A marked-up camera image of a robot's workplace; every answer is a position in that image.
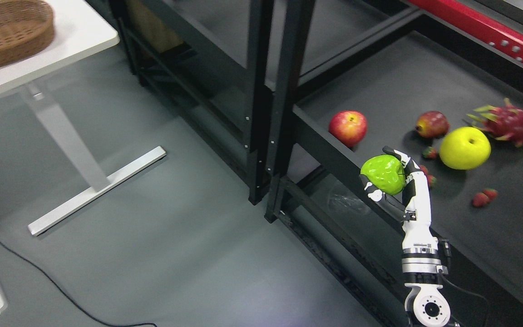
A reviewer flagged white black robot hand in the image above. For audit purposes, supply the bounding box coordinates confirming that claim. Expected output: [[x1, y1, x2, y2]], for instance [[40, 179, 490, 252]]
[[360, 146, 439, 255]]

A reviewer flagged green apple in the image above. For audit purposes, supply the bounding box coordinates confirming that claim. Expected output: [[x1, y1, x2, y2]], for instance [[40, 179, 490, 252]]
[[361, 154, 405, 195]]

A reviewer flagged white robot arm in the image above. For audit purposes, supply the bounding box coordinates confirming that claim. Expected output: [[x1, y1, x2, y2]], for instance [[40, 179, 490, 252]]
[[401, 237, 460, 327]]

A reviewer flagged strawberry near yellow apple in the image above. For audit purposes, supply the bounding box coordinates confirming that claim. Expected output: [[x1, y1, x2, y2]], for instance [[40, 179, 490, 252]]
[[422, 146, 439, 160]]

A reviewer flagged yellow apple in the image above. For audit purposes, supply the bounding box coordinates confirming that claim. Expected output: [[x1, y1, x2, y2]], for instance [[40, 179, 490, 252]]
[[439, 127, 491, 170]]

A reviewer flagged red apple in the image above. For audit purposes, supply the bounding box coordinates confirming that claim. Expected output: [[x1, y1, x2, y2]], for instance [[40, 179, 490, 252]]
[[328, 110, 368, 148]]

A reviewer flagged black metal shelf rack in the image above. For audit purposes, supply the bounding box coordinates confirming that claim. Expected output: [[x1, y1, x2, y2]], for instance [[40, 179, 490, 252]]
[[91, 0, 523, 327]]

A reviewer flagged red shelf beam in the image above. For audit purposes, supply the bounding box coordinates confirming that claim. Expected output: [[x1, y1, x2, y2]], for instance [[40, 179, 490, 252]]
[[411, 0, 523, 64]]

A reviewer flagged strawberry behind hand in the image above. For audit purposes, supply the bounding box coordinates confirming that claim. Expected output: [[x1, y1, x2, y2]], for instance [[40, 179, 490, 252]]
[[420, 165, 437, 189]]

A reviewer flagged strawberry pair right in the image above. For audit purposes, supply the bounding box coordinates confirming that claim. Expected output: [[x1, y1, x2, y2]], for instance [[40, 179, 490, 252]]
[[471, 188, 499, 208]]

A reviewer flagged small red peach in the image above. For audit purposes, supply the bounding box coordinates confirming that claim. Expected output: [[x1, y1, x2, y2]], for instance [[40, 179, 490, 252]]
[[415, 110, 450, 139]]

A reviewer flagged pink dragon fruit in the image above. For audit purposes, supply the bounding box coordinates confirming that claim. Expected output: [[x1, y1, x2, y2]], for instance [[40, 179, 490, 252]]
[[467, 99, 523, 147]]

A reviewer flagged white standing desk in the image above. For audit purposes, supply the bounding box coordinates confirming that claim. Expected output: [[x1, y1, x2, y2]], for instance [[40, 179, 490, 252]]
[[0, 0, 167, 237]]

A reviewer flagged brown wicker basket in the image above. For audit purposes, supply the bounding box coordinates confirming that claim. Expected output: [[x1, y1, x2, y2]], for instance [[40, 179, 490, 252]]
[[0, 0, 55, 68]]

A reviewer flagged long black floor cable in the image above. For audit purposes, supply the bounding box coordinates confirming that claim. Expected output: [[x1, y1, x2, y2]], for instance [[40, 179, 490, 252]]
[[0, 218, 158, 327]]

